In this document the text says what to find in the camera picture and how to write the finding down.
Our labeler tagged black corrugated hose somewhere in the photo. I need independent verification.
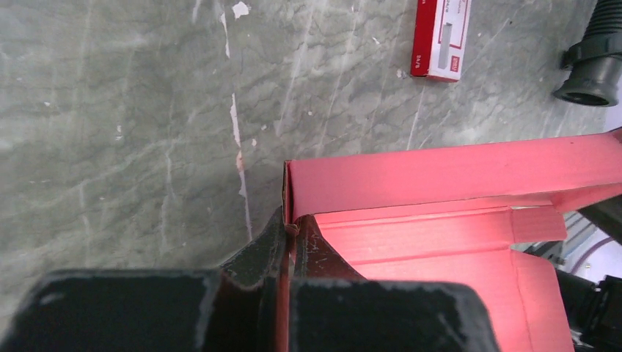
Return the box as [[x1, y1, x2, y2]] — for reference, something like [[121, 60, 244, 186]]
[[552, 0, 622, 108]]

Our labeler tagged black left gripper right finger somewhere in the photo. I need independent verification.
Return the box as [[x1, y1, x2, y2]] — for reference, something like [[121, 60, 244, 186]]
[[293, 215, 365, 280]]

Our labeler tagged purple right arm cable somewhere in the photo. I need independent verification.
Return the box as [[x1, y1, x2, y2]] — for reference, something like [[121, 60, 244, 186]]
[[568, 235, 615, 276]]

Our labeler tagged red white staples box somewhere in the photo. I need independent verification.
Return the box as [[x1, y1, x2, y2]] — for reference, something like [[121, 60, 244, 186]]
[[410, 0, 472, 82]]

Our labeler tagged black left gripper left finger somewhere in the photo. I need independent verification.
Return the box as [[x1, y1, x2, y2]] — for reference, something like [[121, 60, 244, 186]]
[[221, 206, 288, 290]]

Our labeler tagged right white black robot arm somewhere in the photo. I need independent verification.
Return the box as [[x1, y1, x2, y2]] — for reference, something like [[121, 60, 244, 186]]
[[556, 196, 621, 351]]

